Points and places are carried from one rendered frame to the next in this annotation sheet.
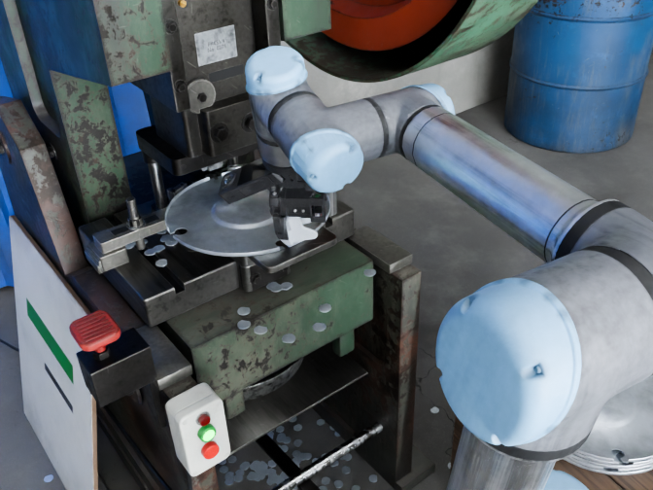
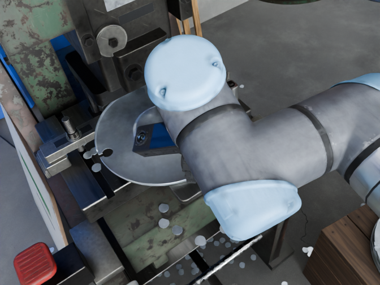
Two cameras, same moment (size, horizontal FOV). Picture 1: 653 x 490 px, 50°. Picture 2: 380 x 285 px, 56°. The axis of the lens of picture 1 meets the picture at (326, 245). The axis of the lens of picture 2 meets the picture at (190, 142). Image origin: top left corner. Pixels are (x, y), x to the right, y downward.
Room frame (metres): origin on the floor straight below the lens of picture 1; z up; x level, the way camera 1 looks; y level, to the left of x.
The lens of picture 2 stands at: (0.57, 0.02, 1.33)
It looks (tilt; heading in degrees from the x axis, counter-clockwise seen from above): 51 degrees down; 7
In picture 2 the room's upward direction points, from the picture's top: 8 degrees counter-clockwise
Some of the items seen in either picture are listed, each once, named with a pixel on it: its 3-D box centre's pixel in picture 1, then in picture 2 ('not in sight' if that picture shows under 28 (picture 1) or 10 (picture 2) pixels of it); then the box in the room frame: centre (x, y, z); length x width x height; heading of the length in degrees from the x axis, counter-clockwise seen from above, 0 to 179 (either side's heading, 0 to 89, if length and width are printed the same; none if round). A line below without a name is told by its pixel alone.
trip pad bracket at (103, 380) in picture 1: (124, 390); (72, 284); (0.80, 0.33, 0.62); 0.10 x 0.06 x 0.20; 126
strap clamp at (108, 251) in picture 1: (131, 226); (69, 137); (1.07, 0.35, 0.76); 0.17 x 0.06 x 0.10; 126
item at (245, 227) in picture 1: (248, 208); (164, 125); (1.06, 0.14, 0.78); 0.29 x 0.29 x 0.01
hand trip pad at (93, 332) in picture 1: (99, 345); (42, 271); (0.78, 0.34, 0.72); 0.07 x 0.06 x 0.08; 36
